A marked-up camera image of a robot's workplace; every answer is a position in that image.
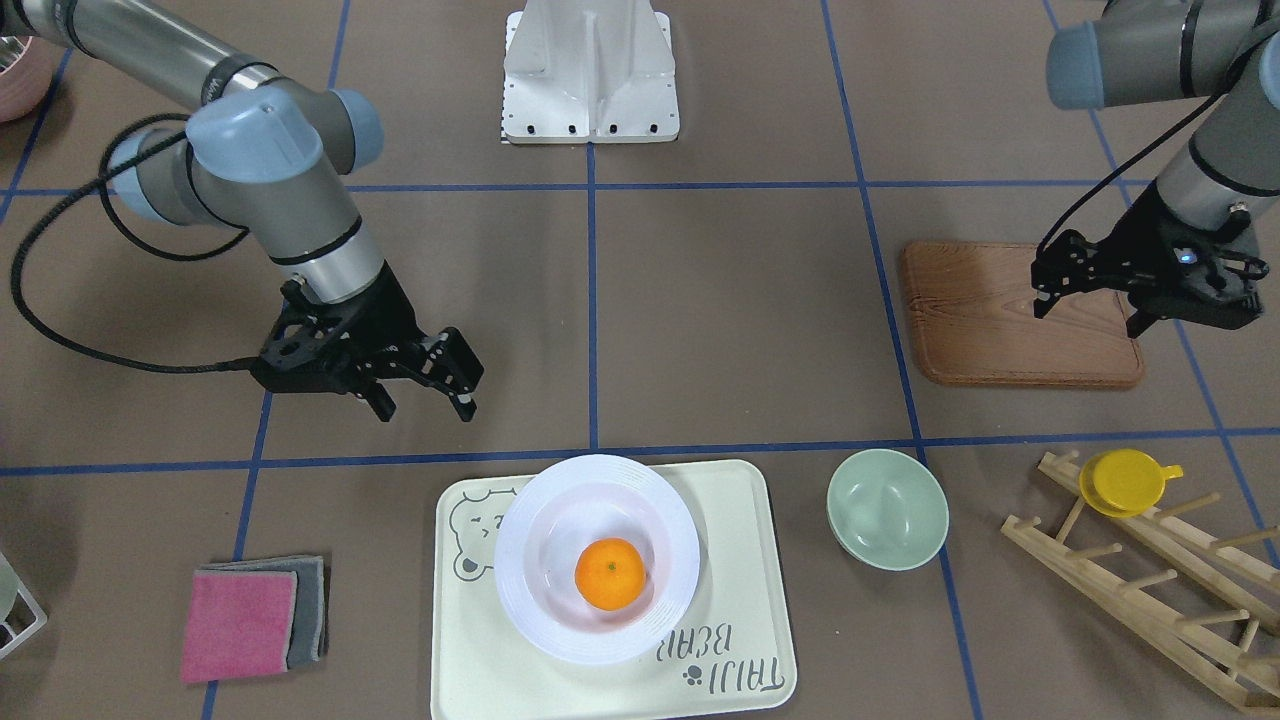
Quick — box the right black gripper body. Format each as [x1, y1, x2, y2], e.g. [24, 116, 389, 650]
[250, 263, 428, 395]

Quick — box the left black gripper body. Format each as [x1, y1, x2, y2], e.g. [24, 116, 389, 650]
[1100, 184, 1270, 331]

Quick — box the white round plate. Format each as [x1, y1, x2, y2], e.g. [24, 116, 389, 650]
[493, 455, 701, 666]

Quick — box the orange fruit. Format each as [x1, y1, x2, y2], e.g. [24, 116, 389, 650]
[573, 537, 648, 612]

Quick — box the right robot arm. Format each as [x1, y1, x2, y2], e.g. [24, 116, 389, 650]
[3, 1, 484, 421]

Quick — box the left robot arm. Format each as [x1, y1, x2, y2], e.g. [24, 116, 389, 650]
[1030, 1, 1279, 338]

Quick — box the brown wooden tray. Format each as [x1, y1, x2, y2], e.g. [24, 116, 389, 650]
[899, 240, 1146, 389]

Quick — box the cream bear tray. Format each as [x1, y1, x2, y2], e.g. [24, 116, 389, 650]
[430, 460, 797, 719]

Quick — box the yellow cup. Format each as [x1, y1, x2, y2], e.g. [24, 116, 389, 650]
[1076, 448, 1184, 518]

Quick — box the pink grey cloth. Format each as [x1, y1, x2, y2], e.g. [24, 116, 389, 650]
[180, 555, 326, 684]

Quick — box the wooden cup rack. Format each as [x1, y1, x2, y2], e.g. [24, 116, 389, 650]
[1000, 451, 1279, 719]

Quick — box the green bowl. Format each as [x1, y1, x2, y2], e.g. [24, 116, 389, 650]
[826, 448, 950, 571]

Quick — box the pink bowl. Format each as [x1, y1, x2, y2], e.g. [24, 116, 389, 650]
[1, 36, 59, 123]

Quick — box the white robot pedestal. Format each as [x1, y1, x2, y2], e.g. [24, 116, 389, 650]
[500, 1, 681, 145]

